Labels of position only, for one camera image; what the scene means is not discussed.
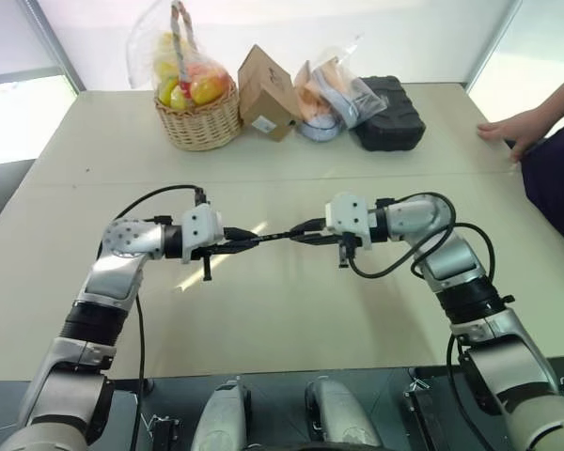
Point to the woven wicker basket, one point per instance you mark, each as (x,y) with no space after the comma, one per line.
(199,124)

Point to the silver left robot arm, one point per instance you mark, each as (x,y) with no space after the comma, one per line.
(117,277)

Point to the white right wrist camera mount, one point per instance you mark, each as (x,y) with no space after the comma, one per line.
(350,213)

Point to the brown cardboard box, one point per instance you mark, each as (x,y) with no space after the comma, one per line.
(263,89)

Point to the dark purple garment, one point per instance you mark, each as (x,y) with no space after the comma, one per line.
(559,188)

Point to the yellow toy fruit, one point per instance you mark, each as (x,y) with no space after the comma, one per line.
(167,91)
(201,91)

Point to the person bare hand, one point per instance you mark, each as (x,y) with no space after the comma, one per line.
(528,127)

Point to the clear plastic zip bag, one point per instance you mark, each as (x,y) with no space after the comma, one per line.
(352,94)

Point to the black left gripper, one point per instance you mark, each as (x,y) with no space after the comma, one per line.
(207,270)

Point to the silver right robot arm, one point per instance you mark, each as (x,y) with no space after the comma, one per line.
(456,263)

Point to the red orange toy apple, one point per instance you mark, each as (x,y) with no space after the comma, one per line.
(211,75)

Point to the orange cloth item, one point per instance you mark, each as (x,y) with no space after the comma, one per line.
(312,101)

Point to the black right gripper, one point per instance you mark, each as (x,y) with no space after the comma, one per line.
(344,256)

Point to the silver rounded robot leg cover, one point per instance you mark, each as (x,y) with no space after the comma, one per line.
(223,413)
(340,413)

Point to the black box with metal clips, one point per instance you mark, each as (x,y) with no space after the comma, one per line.
(167,434)
(432,413)

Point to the black marker pen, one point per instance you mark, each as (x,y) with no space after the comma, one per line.
(271,237)

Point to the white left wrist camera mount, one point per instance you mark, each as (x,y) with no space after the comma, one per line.
(202,230)

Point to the black plastic tool case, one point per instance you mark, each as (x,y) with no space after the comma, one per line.
(390,115)

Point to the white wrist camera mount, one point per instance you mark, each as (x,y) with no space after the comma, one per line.
(350,213)
(202,230)

